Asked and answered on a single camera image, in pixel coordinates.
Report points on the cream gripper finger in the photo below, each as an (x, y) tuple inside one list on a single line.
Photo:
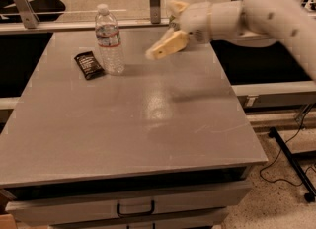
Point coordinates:
[(170, 43), (176, 7)]

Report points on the white rounded gripper body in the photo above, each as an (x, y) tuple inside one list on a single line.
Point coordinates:
[(197, 22)]

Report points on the clear plastic water bottle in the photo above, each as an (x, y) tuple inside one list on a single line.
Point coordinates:
[(109, 40)]

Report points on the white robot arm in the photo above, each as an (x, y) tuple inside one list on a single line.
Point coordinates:
[(245, 23)]

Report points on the black rxbar chocolate wrapper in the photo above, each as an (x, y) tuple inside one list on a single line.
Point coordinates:
[(89, 65)]

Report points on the lower grey cabinet drawer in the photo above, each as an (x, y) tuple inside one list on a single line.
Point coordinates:
[(176, 220)]

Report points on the grey cabinet drawer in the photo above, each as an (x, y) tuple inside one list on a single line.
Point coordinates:
[(176, 220), (103, 206)]

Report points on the black floor stand leg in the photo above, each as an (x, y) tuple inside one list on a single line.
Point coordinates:
[(310, 196)]

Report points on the middle metal bracket post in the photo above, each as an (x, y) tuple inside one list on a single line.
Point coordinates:
[(155, 11)]

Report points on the grey horizontal rail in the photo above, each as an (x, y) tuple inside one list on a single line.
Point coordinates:
[(52, 27)]

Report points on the left metal bracket post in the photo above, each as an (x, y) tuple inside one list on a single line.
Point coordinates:
[(27, 14)]

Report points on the black drawer handle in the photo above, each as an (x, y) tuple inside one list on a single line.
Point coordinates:
[(133, 210)]

